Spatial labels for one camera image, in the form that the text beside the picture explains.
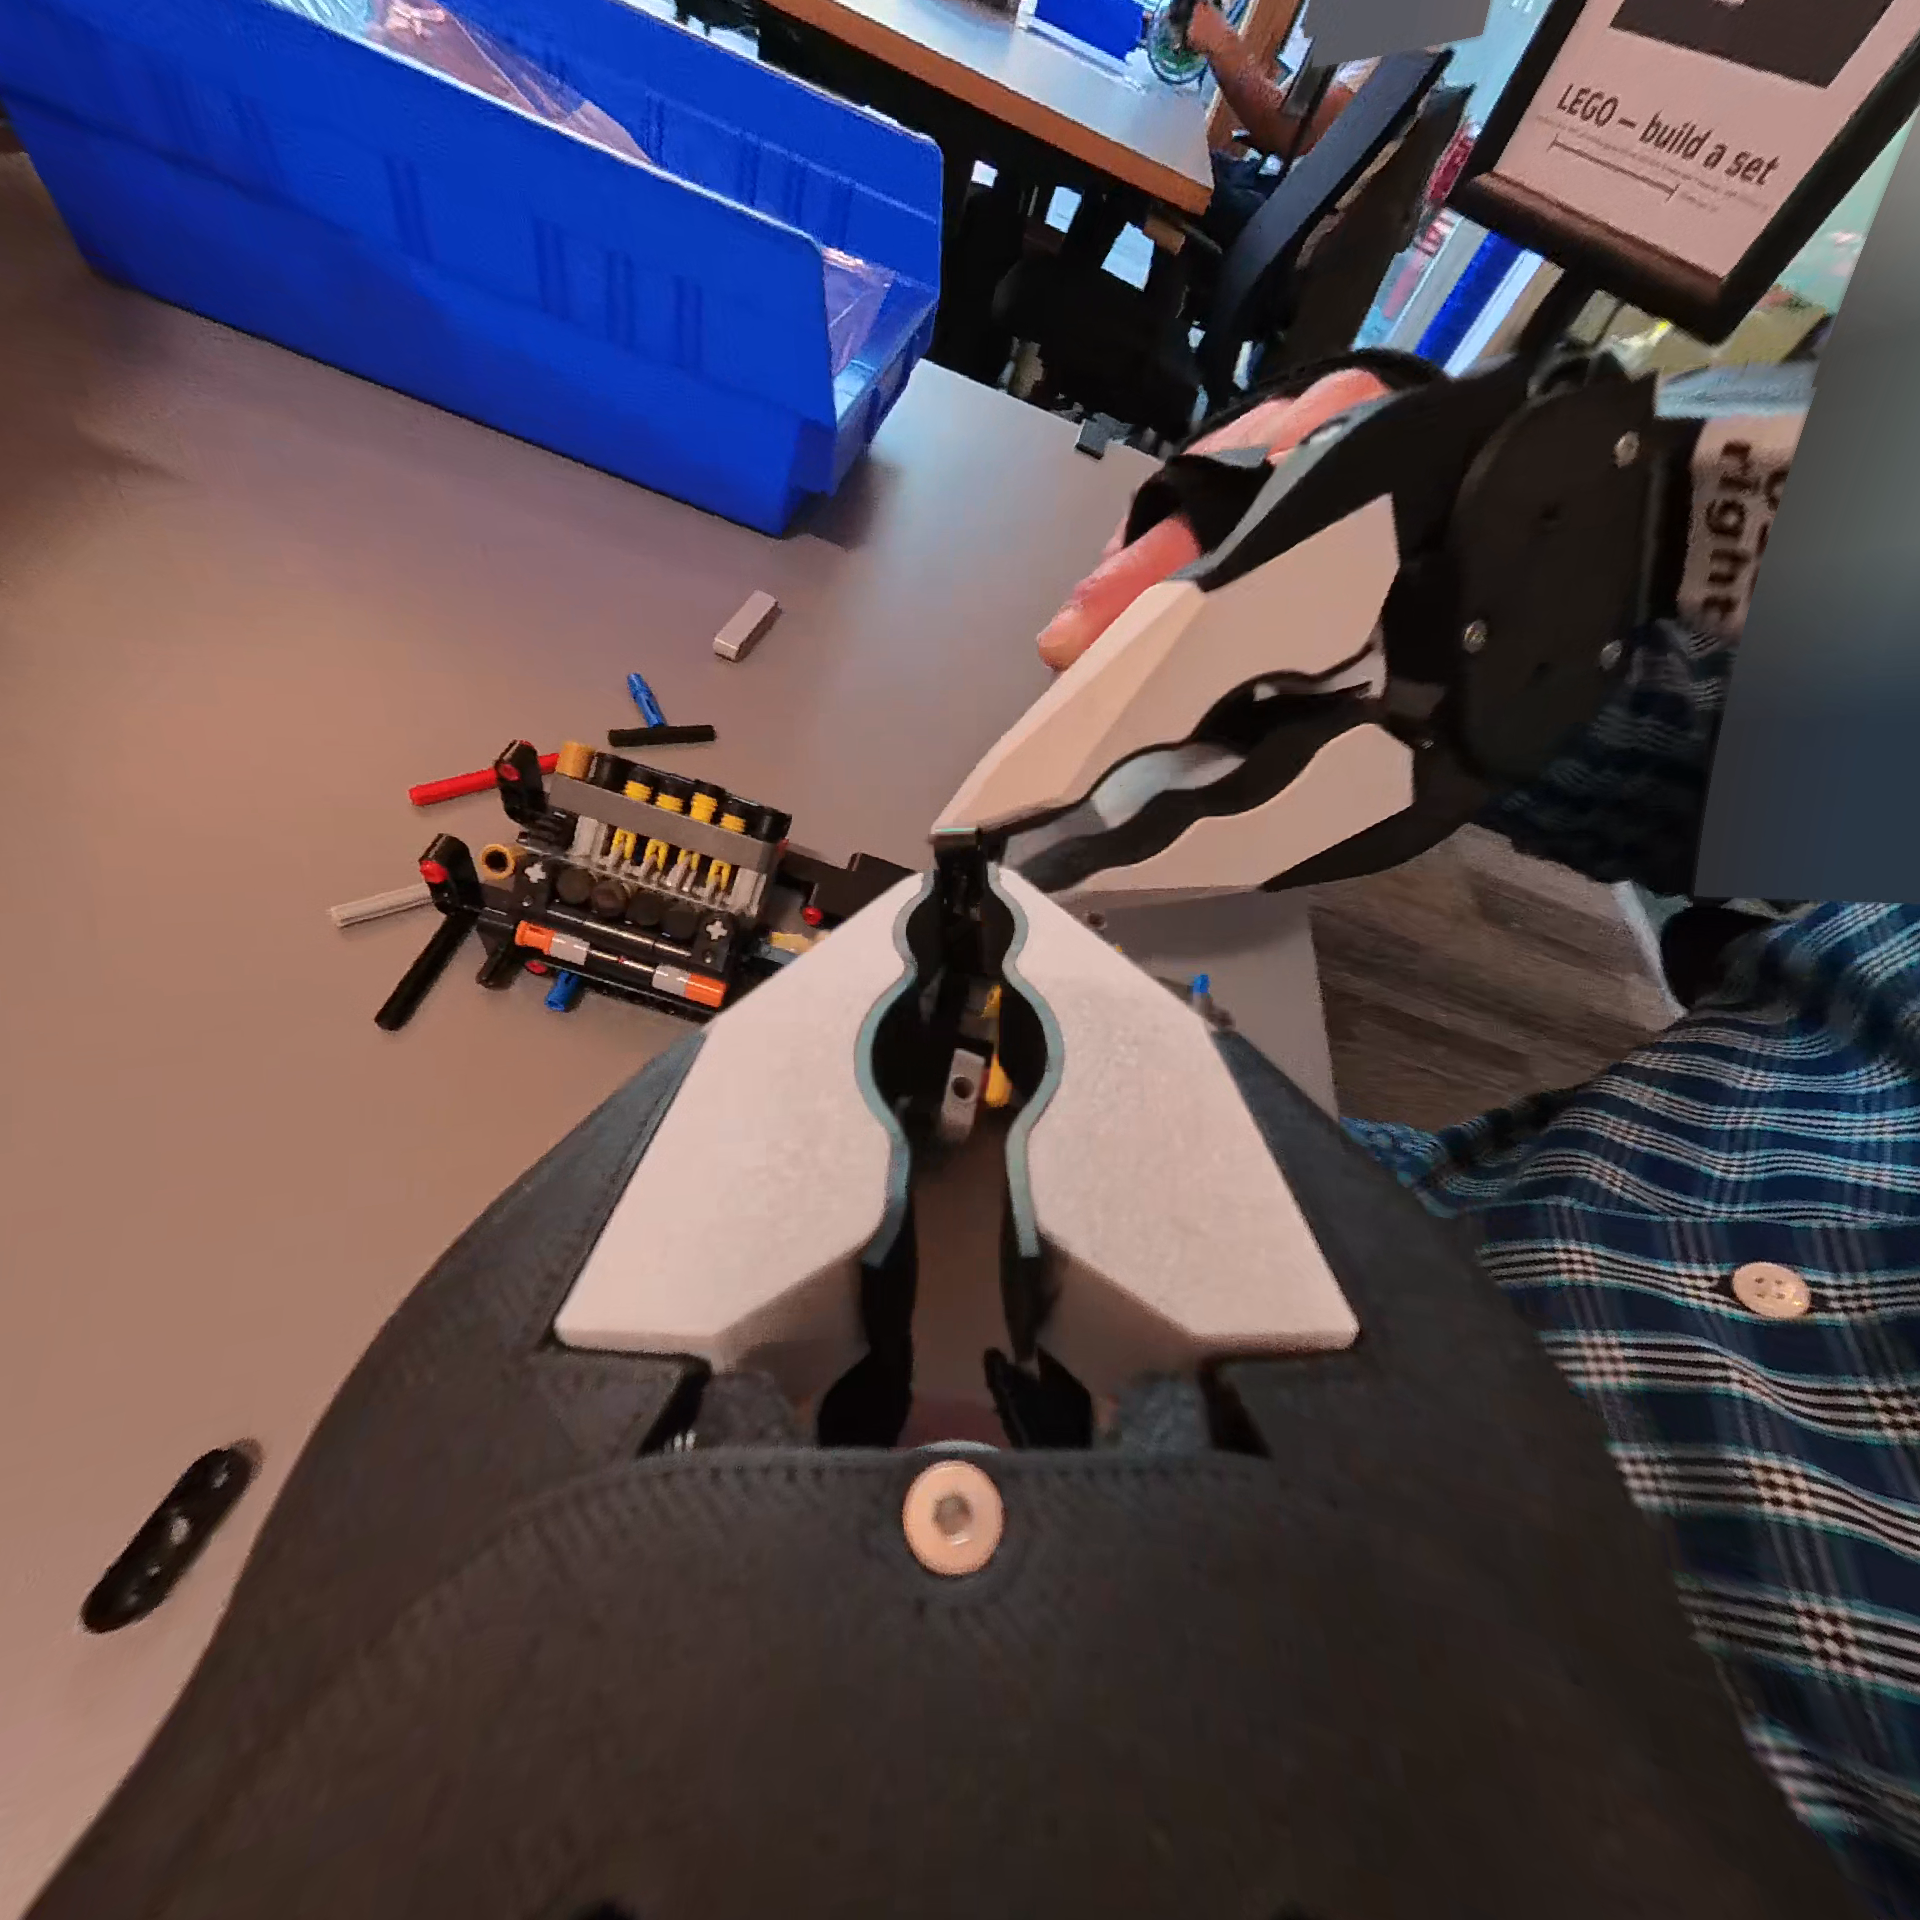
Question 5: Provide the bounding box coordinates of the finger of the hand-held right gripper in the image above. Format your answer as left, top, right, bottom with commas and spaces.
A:
1009, 706, 1479, 896
930, 499, 1410, 844

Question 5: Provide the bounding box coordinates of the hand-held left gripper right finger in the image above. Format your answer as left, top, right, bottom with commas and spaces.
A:
979, 872, 1362, 1450

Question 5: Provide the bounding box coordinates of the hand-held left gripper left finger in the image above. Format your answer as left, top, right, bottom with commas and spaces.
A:
551, 873, 963, 1449

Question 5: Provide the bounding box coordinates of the yellow and black lego assembly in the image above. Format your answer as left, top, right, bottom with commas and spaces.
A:
907, 840, 1023, 1153

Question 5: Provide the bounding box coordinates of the black lego engine assembly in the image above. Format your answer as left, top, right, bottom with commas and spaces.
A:
419, 738, 915, 1024

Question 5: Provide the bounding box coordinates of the black three-hole lego beam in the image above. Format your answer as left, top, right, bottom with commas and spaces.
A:
79, 1441, 260, 1638

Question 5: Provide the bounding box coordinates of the person's right hand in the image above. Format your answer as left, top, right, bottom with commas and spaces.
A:
1040, 366, 1400, 671

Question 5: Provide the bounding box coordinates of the black office chair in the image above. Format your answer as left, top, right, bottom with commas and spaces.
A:
1199, 47, 1479, 438

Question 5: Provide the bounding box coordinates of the black-framed sign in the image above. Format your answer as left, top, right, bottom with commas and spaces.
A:
1448, 0, 1920, 345

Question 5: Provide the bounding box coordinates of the person's blue plaid shirt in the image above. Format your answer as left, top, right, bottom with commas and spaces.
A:
1342, 900, 1920, 1920

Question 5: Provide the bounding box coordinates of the wood-edged table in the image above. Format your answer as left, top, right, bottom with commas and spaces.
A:
750, 0, 1217, 217

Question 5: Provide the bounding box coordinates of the blue plastic bin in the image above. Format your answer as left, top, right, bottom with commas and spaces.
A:
0, 0, 947, 539

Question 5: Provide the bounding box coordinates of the clear plastic bag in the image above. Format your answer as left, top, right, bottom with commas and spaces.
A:
344, 0, 935, 412

